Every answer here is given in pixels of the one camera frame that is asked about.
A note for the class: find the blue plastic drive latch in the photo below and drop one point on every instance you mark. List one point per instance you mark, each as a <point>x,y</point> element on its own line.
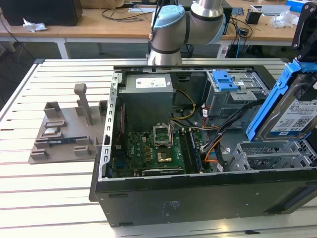
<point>224,81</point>

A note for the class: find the clear crumpled plastic bag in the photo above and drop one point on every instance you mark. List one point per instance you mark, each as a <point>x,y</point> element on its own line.
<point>282,19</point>

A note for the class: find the silver CPU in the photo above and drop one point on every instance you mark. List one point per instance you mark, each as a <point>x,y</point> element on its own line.
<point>52,131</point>

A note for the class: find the brown parts rack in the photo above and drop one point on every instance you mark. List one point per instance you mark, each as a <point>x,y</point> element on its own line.
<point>71,151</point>

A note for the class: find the grey flat tray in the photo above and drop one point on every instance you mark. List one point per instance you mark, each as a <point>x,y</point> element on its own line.
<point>272,10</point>

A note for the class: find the CPU socket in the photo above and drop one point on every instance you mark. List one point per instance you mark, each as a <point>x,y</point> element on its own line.
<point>164,156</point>

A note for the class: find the grey metal disk bay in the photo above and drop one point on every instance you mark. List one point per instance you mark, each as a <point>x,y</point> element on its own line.
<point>267,153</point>

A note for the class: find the hard disk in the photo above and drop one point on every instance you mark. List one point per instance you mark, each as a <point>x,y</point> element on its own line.
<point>284,116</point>

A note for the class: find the grey power supply unit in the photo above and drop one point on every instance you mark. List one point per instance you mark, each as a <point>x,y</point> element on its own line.
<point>146,104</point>

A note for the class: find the green motherboard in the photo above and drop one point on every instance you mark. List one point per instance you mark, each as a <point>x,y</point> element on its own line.
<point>138,151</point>

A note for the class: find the black RAM slot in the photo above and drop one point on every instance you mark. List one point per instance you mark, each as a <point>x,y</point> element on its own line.
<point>185,153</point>

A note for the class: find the crumpled white paper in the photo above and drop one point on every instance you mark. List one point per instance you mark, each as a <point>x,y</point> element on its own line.
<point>34,26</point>

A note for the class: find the black power adapter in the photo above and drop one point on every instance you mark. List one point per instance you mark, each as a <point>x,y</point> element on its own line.
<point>244,31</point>

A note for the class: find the wooden desk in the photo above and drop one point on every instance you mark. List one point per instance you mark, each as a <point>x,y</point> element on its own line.
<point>99,29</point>

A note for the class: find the dark RAM stick with label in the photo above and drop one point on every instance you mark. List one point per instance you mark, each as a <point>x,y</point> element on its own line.
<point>62,141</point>

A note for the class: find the black graphics card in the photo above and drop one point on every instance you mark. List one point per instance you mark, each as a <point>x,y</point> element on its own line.
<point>161,171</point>

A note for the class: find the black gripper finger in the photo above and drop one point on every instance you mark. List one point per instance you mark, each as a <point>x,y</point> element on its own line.
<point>301,29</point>

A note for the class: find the black open PC case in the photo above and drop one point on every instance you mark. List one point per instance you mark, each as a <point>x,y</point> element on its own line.
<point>198,203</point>

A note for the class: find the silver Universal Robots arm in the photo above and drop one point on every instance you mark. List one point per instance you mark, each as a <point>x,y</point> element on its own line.
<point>171,29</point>

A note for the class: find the black waste bin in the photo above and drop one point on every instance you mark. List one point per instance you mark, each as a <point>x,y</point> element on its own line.
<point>187,50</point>

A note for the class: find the thin metal locking lever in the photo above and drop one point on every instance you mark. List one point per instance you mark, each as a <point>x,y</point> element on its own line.
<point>170,134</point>

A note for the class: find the grey drive cage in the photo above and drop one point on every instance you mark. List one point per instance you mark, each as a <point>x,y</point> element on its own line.
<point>223,104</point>

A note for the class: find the blue RAM stick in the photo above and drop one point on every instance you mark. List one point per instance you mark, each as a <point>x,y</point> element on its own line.
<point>196,156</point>

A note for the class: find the large black box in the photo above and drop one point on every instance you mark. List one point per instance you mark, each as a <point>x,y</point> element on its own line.
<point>37,12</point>

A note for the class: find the blue cardboard box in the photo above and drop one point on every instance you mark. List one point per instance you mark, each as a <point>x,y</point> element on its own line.
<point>293,5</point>

